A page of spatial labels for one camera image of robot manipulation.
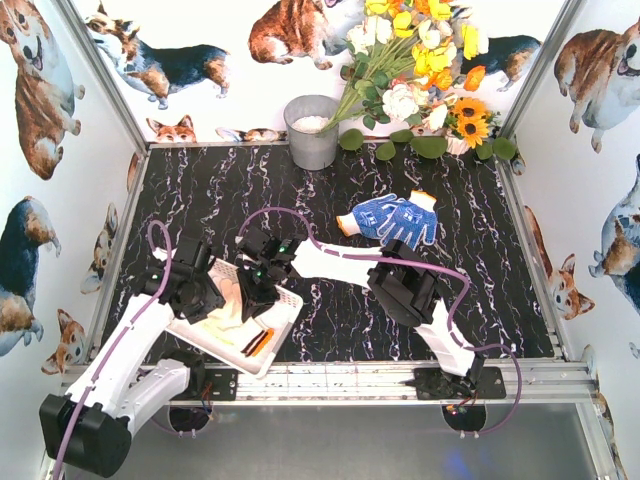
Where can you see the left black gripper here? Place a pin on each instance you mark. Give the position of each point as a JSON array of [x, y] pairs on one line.
[[201, 298]]

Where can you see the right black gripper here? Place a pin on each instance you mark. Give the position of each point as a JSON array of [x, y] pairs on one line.
[[258, 282]]

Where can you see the cream glove red cuff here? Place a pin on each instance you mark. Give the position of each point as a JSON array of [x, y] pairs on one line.
[[226, 325]]

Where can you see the blue dotted glove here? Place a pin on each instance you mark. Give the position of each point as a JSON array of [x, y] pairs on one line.
[[366, 218], [413, 221]]

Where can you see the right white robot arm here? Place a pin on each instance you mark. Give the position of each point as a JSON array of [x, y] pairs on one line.
[[407, 289]]

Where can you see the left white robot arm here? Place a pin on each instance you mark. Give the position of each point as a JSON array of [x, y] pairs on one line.
[[91, 426]]

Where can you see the white perforated storage basket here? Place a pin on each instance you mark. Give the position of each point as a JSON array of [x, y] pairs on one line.
[[281, 317]]

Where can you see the grey metal bucket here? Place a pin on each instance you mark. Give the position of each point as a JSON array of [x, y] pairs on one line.
[[313, 140]]

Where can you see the artificial flower bouquet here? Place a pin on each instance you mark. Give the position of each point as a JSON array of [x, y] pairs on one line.
[[418, 63]]

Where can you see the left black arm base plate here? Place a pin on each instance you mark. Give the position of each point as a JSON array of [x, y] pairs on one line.
[[220, 384]]

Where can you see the aluminium front frame rail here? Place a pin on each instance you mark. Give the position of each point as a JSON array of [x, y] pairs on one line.
[[526, 380]]

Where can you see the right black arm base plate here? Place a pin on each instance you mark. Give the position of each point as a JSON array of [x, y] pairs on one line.
[[432, 383]]

